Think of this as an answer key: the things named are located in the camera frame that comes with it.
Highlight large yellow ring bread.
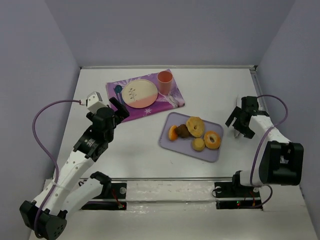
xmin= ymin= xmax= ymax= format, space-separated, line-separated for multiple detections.
xmin=185 ymin=116 xmax=205 ymax=138

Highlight metal table edge rail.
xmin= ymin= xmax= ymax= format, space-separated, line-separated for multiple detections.
xmin=80 ymin=65 xmax=256 ymax=70

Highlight pink plastic cup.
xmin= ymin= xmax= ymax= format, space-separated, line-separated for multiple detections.
xmin=157 ymin=70 xmax=173 ymax=95

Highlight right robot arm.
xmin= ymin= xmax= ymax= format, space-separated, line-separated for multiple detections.
xmin=225 ymin=96 xmax=304 ymax=188

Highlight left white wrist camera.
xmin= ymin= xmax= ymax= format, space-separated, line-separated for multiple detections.
xmin=86 ymin=91 xmax=107 ymax=114

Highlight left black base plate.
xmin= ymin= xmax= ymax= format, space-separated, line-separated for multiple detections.
xmin=81 ymin=182 xmax=127 ymax=211

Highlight metal serving tongs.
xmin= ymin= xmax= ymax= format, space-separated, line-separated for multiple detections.
xmin=233 ymin=95 xmax=240 ymax=139

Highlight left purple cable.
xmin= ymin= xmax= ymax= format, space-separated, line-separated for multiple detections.
xmin=31 ymin=99 xmax=83 ymax=238

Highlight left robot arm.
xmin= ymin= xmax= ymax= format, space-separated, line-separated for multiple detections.
xmin=19 ymin=93 xmax=130 ymax=240

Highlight cream and pink plate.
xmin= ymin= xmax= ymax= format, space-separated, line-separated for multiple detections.
xmin=121 ymin=79 xmax=158 ymax=109

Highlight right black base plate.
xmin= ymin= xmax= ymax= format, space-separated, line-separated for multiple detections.
xmin=211 ymin=181 xmax=263 ymax=210

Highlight small round yellow bun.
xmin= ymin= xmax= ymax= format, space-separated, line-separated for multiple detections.
xmin=191 ymin=138 xmax=206 ymax=152

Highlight glazed orange donut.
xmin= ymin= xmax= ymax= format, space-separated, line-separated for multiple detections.
xmin=204 ymin=131 xmax=221 ymax=150

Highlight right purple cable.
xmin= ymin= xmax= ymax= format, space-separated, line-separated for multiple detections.
xmin=243 ymin=94 xmax=289 ymax=209

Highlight purple cable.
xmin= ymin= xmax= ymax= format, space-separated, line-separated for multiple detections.
xmin=243 ymin=94 xmax=289 ymax=209
xmin=31 ymin=99 xmax=83 ymax=238

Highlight dark blue plastic spoon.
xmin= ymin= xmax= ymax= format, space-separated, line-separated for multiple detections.
xmin=114 ymin=84 xmax=123 ymax=94

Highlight brown chocolate pastry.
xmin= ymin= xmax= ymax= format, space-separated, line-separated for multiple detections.
xmin=174 ymin=124 xmax=191 ymax=139

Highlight dark blue plastic fork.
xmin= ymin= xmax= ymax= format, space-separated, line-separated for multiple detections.
xmin=117 ymin=92 xmax=125 ymax=105

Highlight purple floral placemat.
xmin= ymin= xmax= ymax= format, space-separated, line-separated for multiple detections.
xmin=106 ymin=72 xmax=185 ymax=122

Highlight orange sesame bun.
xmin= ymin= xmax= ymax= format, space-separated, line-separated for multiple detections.
xmin=168 ymin=125 xmax=179 ymax=141

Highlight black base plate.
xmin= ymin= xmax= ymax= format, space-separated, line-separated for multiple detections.
xmin=211 ymin=181 xmax=263 ymax=210
xmin=81 ymin=182 xmax=127 ymax=211

